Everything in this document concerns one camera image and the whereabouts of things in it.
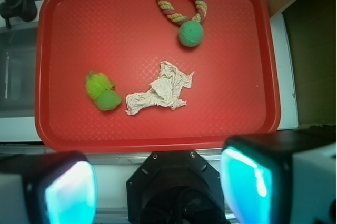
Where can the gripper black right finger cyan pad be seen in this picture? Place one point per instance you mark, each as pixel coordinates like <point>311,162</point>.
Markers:
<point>284,177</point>

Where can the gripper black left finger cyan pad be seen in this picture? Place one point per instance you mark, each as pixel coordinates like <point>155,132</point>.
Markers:
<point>48,188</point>

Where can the crumpled white paper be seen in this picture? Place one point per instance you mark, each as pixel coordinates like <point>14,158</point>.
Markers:
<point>165,91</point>

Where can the green plush toy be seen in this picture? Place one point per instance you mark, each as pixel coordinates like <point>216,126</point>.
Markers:
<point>101,91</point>

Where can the clear plastic bin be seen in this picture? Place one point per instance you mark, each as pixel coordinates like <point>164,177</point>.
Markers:
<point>18,66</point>

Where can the red plastic tray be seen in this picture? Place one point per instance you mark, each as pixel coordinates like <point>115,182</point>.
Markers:
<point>234,86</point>

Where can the rope toy with green ball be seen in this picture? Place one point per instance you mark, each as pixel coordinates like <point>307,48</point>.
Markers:
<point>191,31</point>

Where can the black clamp mount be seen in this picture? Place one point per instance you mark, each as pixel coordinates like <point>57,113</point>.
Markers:
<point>26,10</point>

